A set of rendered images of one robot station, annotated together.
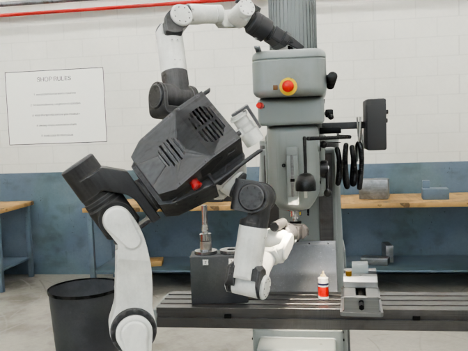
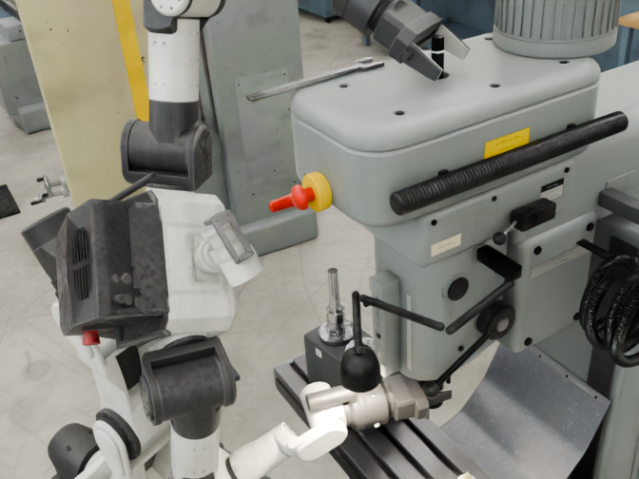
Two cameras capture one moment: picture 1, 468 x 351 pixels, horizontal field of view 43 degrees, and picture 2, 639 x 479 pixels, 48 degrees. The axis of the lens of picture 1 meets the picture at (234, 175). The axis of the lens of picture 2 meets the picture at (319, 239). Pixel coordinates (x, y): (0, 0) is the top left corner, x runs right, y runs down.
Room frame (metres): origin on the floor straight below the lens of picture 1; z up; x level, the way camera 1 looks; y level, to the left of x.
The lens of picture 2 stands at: (1.45, -0.98, 2.28)
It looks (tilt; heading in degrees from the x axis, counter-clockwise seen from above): 32 degrees down; 53
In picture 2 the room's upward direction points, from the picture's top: 5 degrees counter-clockwise
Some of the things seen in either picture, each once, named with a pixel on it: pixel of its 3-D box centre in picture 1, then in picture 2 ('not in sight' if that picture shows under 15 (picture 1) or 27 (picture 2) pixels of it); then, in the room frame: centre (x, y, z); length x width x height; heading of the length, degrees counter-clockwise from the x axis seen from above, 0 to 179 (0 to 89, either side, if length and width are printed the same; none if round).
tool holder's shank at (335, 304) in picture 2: (204, 219); (334, 290); (2.31, 0.12, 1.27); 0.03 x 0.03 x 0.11
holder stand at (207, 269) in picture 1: (219, 274); (352, 371); (2.31, 0.07, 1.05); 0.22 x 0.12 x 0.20; 90
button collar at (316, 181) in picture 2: (288, 86); (317, 191); (2.04, -0.20, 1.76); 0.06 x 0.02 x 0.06; 82
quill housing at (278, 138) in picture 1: (294, 166); (435, 292); (2.27, -0.23, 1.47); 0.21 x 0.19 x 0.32; 82
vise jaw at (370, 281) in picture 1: (360, 280); not in sight; (2.18, -0.46, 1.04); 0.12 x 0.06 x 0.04; 79
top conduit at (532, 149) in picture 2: (330, 81); (515, 158); (2.28, -0.38, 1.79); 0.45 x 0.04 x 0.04; 172
